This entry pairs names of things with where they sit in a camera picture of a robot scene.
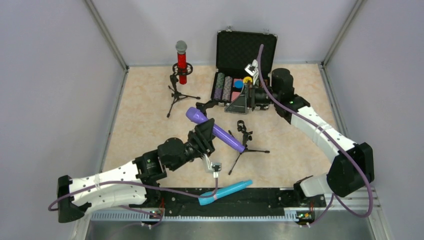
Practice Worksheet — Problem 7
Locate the purple green chip stack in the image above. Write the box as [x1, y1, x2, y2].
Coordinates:
[213, 72, 225, 101]

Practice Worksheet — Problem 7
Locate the blue orange chip stack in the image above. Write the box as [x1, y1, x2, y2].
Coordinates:
[221, 76, 233, 102]

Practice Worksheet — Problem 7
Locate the red glitter microphone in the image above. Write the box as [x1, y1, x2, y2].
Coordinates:
[175, 40, 188, 85]

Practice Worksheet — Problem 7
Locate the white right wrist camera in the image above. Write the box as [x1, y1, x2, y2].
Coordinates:
[244, 59, 260, 85]

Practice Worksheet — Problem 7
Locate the black round-base mic stand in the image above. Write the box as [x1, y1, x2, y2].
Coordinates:
[195, 99, 226, 117]

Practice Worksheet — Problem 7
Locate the black poker chip case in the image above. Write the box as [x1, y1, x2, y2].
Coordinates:
[210, 30, 278, 111]

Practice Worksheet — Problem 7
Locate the black small tripod mic stand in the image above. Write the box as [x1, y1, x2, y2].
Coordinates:
[228, 120, 270, 175]

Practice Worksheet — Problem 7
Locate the blue round dealer chip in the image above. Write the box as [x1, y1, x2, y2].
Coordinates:
[233, 80, 244, 89]

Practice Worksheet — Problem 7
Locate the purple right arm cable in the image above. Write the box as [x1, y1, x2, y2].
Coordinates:
[256, 43, 375, 228]

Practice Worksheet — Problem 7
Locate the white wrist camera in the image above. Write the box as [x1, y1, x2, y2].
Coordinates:
[201, 154, 222, 174]
[244, 59, 260, 85]

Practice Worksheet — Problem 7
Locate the yellow round dealer chip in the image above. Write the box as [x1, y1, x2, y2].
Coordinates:
[243, 76, 253, 84]

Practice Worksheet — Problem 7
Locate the cyan microphone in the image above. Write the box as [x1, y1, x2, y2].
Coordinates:
[198, 179, 253, 206]

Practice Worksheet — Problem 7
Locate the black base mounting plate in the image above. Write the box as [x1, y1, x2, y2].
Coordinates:
[140, 187, 327, 217]

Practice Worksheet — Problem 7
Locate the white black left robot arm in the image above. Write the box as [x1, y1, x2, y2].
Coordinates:
[56, 118, 215, 223]

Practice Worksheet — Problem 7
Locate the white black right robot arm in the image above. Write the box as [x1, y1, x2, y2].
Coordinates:
[241, 64, 374, 198]

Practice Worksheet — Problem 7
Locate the black tripod shock-mount stand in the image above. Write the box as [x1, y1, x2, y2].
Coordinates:
[166, 62, 201, 119]

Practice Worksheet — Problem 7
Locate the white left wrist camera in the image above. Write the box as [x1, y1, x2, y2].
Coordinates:
[201, 154, 222, 174]

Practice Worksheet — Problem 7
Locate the purple microphone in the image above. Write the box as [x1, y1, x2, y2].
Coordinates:
[185, 107, 245, 153]

